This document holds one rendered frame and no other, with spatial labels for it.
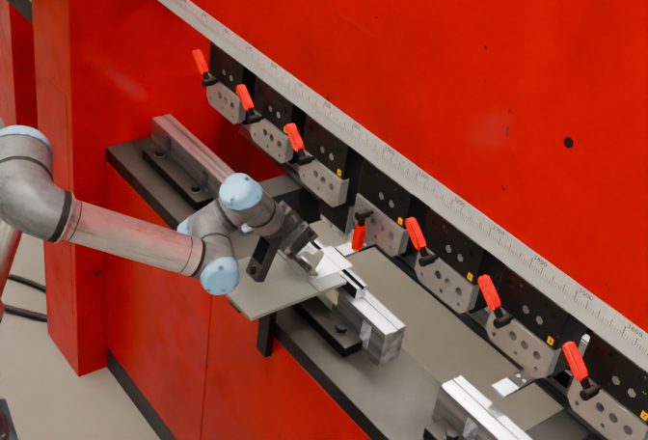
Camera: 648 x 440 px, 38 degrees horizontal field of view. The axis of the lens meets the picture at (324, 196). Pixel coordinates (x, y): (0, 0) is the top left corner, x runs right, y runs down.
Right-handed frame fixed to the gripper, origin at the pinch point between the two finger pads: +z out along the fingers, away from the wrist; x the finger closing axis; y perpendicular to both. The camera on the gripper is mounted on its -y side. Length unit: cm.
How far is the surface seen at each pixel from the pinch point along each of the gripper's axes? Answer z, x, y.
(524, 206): -32, -49, 33
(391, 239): -13.3, -21.3, 16.0
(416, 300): 150, 60, 20
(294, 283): -2.6, -2.9, -4.1
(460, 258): -18.6, -39.2, 21.1
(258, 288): -7.9, -0.8, -10.4
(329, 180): -14.8, -0.1, 17.3
